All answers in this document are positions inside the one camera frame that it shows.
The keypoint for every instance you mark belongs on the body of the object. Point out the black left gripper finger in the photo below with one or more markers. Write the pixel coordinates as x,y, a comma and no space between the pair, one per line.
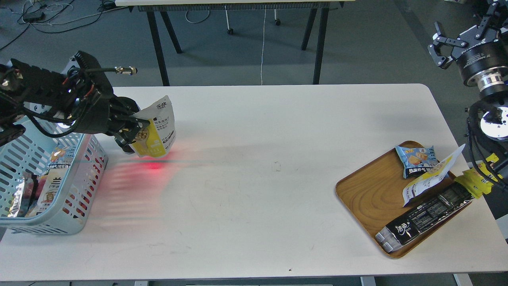
129,122
126,136

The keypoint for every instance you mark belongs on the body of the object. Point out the round wooden tray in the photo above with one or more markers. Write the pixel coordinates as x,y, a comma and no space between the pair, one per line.
374,196

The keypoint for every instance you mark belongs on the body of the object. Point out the light blue plastic basket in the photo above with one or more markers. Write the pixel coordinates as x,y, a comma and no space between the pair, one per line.
31,152

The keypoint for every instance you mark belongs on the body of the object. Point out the long black snack package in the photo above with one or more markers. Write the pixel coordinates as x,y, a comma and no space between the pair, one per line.
422,218

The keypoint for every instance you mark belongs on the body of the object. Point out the blue snack packet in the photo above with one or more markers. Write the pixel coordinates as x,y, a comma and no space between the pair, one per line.
416,161

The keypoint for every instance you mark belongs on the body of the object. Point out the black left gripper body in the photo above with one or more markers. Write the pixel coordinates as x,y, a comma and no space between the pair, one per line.
103,116

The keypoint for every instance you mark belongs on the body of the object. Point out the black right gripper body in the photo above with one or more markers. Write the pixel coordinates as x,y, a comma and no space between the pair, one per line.
482,62

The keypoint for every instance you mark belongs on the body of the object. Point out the snack packets inside basket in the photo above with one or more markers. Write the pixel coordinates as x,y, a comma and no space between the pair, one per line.
35,193

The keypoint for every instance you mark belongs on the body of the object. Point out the yellow cartoon snack packet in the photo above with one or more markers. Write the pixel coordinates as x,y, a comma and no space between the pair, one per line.
479,183

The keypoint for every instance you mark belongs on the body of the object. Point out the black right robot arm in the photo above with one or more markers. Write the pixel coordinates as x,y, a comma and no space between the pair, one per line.
487,118

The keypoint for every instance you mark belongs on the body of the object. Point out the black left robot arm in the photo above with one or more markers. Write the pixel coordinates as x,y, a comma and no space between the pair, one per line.
81,100

